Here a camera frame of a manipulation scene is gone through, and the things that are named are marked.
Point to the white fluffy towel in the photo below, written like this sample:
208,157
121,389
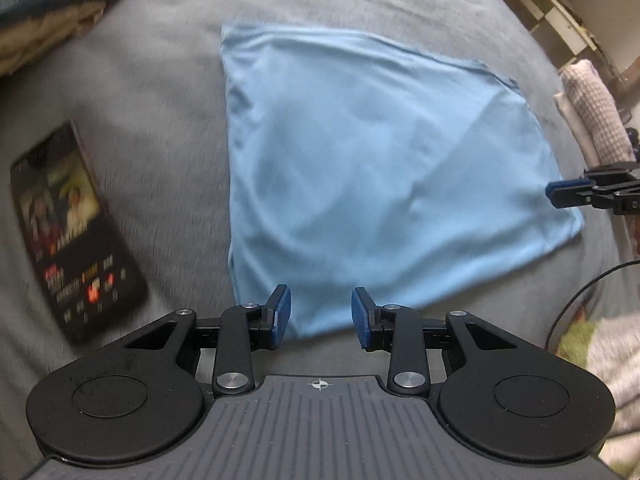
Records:
615,360

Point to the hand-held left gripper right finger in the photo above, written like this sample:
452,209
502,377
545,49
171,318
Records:
360,317

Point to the folded beige pants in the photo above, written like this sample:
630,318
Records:
35,35

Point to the cream desk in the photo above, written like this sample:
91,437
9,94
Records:
565,25

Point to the grey bed blanket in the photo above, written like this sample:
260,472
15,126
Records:
165,85

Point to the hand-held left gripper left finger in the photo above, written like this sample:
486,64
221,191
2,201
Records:
282,315

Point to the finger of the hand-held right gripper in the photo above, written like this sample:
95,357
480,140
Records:
570,202
565,189

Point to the light blue t-shirt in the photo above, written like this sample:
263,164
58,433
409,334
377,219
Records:
375,160

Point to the cream folded cloth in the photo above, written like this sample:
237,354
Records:
567,115

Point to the pink checked folded sweater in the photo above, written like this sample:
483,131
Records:
597,110

